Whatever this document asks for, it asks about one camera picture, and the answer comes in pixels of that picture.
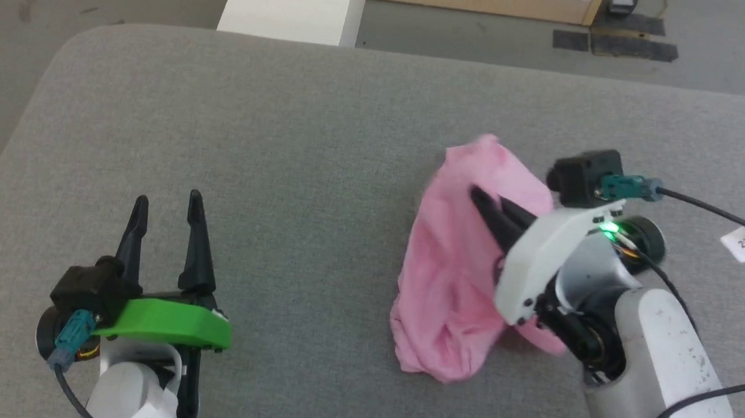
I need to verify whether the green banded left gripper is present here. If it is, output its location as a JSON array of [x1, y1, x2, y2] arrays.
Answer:
[[30, 179, 243, 418]]

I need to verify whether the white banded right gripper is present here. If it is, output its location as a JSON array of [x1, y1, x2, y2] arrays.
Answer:
[[461, 186, 668, 334]]

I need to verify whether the pink garment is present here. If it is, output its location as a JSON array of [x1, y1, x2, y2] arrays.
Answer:
[[385, 128, 581, 392]]

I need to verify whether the small black floor mat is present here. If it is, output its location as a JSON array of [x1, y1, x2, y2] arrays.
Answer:
[[551, 29, 591, 53]]

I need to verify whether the large black floor mat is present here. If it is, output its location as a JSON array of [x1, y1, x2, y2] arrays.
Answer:
[[589, 11, 682, 64]]

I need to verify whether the white square pillar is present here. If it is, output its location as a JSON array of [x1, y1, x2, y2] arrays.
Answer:
[[216, 0, 366, 49]]

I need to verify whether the black left cable teal plug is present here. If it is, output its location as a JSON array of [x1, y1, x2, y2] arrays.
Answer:
[[45, 308, 109, 418]]

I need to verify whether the thin black right motor cable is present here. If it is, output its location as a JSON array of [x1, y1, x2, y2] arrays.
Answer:
[[626, 243, 704, 338]]

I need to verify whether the white left cable label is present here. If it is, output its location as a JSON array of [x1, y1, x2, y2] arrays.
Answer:
[[120, 385, 181, 418]]

